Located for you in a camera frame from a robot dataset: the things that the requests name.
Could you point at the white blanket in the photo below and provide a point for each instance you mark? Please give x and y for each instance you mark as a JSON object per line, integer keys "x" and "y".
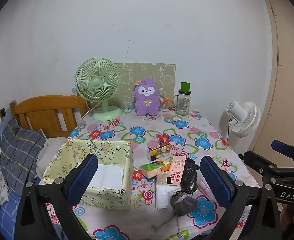
{"x": 49, "y": 150}

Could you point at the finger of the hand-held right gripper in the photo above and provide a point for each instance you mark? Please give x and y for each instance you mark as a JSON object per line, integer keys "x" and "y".
{"x": 267, "y": 166}
{"x": 283, "y": 148}

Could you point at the white floor fan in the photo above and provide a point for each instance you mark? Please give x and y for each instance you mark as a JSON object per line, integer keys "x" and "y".
{"x": 244, "y": 120}

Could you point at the wooden bed headboard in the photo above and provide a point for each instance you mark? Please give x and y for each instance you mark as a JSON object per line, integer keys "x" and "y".
{"x": 44, "y": 110}

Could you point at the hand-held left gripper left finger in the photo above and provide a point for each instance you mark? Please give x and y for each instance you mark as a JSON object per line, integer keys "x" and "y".
{"x": 83, "y": 177}

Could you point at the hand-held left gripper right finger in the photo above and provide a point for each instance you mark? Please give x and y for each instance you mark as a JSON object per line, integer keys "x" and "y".
{"x": 215, "y": 182}

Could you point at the green and orange tissue packet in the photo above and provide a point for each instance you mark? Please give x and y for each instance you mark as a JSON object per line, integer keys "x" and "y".
{"x": 153, "y": 168}

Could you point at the yellow printed fabric storage box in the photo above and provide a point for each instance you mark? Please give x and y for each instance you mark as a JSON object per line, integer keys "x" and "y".
{"x": 106, "y": 152}

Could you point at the toothpick jar with orange lid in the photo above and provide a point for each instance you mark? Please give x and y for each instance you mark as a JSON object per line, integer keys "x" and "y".
{"x": 164, "y": 105}

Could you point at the white packet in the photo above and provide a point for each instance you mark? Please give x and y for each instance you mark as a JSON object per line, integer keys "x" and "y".
{"x": 162, "y": 196}

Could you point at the floral tablecloth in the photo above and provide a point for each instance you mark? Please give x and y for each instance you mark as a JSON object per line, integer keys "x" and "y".
{"x": 147, "y": 130}

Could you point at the grey plaid pillow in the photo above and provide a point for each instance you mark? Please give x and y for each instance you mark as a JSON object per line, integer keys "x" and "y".
{"x": 19, "y": 152}

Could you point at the beige door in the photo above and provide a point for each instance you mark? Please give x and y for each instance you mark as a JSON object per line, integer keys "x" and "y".
{"x": 291, "y": 80}

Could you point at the person's right hand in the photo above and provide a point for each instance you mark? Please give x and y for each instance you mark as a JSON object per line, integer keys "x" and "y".
{"x": 293, "y": 217}

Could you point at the green printed board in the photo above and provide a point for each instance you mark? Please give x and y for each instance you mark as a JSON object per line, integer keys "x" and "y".
{"x": 149, "y": 72}

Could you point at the black plastic bag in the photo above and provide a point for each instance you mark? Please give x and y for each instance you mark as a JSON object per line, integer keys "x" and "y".
{"x": 190, "y": 175}

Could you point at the purple plush toy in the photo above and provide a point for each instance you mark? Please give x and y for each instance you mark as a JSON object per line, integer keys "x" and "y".
{"x": 145, "y": 100}

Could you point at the brown and yellow snack box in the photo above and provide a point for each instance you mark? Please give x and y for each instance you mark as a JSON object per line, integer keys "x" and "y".
{"x": 158, "y": 151}

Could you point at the glass jar with green lid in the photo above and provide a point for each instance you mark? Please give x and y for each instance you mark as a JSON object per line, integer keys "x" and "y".
{"x": 183, "y": 103}

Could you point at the green desk fan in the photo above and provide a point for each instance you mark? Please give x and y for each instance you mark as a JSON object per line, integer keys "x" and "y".
{"x": 96, "y": 83}

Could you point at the white pad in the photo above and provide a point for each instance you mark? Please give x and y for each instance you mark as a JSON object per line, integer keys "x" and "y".
{"x": 106, "y": 176}

